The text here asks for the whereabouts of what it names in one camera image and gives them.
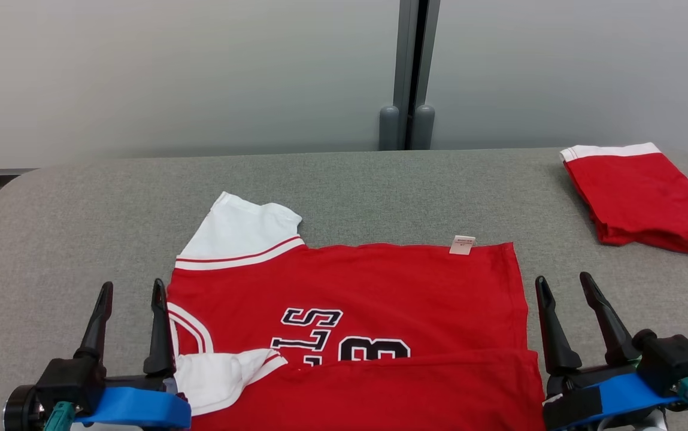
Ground left gripper body blue tape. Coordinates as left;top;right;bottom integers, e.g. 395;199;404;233
77;374;192;430

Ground right gripper body blue tape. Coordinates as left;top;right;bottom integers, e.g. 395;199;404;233
542;359;683;431

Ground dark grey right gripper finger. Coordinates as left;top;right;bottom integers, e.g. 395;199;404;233
535;275;583;376
579;272;641;366

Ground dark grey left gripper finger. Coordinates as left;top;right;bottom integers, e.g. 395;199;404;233
74;281;114;360
143;278;177;377

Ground red shorts white trim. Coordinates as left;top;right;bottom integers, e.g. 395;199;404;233
560;142;688;257

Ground red basketball jersey white sleeves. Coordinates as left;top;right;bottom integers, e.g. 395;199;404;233
166;192;547;431

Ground left camera cable teal plug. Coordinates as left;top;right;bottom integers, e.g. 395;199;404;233
44;401;76;431

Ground grey metal partition post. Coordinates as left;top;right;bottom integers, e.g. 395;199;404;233
378;0;441;151

